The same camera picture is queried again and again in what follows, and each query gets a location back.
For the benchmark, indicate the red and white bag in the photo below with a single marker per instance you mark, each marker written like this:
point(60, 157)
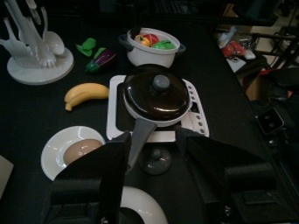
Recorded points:
point(234, 48)

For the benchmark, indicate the green toy pepper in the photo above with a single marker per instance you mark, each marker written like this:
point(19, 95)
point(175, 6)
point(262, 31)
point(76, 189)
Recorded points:
point(164, 45)

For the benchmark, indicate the white toy spatula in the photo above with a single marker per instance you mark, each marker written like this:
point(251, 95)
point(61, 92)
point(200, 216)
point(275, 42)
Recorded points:
point(13, 46)

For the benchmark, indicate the orange toy vegetable piece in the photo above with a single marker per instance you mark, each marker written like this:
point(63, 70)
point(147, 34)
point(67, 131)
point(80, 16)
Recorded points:
point(140, 40)

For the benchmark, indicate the brown toy egg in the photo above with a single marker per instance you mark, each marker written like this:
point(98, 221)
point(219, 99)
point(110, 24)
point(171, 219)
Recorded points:
point(79, 148)

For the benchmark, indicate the black frying pan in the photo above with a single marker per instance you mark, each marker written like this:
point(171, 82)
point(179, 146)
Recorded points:
point(142, 131)

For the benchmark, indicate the black metal frame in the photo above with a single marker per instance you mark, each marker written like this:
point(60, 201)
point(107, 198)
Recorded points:
point(272, 38)

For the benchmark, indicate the white utensil stand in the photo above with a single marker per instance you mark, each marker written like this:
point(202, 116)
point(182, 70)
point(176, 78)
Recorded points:
point(39, 73)

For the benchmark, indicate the glossy black saucepan lid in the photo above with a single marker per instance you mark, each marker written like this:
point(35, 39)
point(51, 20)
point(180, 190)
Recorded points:
point(150, 96)

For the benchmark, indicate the red toy tomato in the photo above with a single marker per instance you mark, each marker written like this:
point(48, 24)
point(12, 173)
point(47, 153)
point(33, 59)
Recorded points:
point(151, 38)

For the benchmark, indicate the white toy stove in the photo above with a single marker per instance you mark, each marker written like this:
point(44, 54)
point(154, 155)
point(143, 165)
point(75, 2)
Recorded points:
point(114, 128)

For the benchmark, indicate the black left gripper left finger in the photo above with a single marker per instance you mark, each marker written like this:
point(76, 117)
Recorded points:
point(90, 180)

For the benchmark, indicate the purple toy eggplant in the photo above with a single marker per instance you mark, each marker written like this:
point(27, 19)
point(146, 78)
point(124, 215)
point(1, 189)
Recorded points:
point(102, 59)

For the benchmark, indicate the green toy vegetable piece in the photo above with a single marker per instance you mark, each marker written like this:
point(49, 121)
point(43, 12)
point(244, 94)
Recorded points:
point(87, 46)

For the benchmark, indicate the yellow toy banana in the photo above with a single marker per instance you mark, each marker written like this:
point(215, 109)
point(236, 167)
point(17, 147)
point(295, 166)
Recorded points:
point(83, 92)

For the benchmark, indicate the small grey pot lid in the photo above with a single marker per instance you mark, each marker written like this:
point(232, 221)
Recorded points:
point(155, 162)

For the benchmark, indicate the white toy spoon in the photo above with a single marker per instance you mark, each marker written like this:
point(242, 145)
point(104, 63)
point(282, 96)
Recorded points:
point(53, 42)

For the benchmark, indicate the white round plate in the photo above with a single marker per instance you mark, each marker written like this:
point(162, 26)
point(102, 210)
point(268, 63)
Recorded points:
point(53, 151)

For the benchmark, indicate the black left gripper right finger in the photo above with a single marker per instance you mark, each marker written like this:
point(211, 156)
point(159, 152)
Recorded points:
point(230, 169)

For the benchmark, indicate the white toy fork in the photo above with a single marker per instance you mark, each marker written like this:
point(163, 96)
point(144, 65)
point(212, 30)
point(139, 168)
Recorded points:
point(45, 58)

